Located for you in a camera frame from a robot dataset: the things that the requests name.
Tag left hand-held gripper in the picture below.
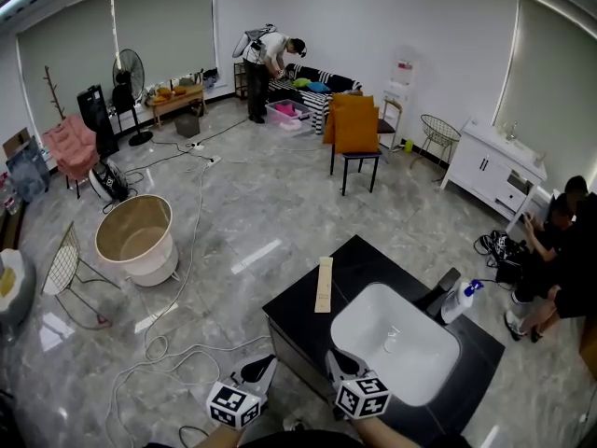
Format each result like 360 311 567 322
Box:
206 353 279 431

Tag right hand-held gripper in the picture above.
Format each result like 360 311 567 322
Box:
325 348 391 422

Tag beige toiletry item box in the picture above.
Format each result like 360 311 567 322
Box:
314 257 334 315

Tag person's left forearm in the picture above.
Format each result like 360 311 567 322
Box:
193 425 242 448

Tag person's right forearm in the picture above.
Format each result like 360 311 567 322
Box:
354 415 423 448

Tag white sink basin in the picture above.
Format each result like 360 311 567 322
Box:
329 282 462 408

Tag black sink counter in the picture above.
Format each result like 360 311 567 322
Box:
261 234 507 448

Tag dark vanity cabinet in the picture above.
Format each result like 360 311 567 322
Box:
265 315 338 399

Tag black faucet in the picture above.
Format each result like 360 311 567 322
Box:
421 267 462 320

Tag white pump bottle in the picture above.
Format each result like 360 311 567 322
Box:
439 278 485 326

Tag beige round tub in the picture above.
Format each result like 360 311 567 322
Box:
93 193 180 288

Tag black bag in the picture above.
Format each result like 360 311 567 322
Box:
474 230 531 283

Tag black chair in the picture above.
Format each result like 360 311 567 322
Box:
329 148 383 198

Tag black floor fan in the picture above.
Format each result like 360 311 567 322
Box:
88 158 132 203

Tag white cabinet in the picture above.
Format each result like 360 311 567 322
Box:
439 117 549 233

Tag orange cushion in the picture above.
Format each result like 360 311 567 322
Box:
322 91 376 146
333 105 382 155

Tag grey bin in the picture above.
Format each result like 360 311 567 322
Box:
174 112 201 139

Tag clear storage box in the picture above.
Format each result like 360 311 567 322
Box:
264 98 315 135

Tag pink armchair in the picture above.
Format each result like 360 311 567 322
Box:
41 114 101 201

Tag black white striped sofa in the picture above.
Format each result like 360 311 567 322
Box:
267 63 364 135

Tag wooden bench table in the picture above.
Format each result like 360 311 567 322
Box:
147 83 207 131

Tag blue grey canvas picture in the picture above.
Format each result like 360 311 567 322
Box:
4 134 52 204

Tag black tower appliance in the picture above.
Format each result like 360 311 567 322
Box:
76 83 120 161

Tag white water dispenser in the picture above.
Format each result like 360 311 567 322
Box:
381 46 420 154

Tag wooden shelf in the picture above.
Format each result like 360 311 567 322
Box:
232 61 249 102

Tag cardboard box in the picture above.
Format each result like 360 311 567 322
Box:
1 126 32 159

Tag black standing fan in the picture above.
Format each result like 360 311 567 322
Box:
111 48 155 147

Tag wooden coat rack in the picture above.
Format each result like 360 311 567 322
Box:
43 65 67 121

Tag grey window blind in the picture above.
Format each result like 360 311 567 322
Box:
15 0 219 128
491 0 597 196

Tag white floor cable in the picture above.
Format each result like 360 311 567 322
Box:
103 155 272 448

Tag gold wire chair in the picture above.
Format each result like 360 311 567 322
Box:
40 220 123 331

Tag black floor cable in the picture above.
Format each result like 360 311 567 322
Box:
133 118 249 159

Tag wooden frame chair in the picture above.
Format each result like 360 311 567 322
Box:
376 98 405 154

